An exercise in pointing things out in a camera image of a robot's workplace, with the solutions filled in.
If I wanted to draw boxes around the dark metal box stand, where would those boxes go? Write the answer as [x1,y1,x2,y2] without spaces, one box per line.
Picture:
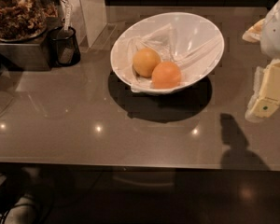
[0,17,62,71]

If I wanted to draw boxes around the black mesh cup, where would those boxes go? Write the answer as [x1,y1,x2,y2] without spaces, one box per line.
[48,26,80,67]

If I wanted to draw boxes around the white column post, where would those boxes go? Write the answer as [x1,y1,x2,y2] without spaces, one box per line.
[64,0,107,48]

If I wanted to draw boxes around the orange fruit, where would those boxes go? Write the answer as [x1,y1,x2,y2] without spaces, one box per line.
[151,62,181,89]

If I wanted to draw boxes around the yellow-orange fruit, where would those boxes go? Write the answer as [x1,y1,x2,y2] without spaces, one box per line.
[133,48,161,77]

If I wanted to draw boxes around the black cables on floor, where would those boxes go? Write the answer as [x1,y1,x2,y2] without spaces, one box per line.
[0,168,50,224]

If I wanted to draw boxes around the glass jar of snacks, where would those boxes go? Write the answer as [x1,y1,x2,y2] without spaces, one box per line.
[0,0,47,42]

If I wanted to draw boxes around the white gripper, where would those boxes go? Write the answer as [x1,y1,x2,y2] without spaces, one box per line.
[242,0,280,122]

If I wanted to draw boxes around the white utensil in cup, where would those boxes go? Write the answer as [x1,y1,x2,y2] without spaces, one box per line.
[57,0,72,39]

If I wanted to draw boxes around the white tilted bowl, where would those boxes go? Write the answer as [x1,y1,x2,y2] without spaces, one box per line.
[110,12,225,95]

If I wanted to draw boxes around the clear plastic bag liner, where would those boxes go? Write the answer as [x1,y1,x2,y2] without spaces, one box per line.
[116,23,224,94]

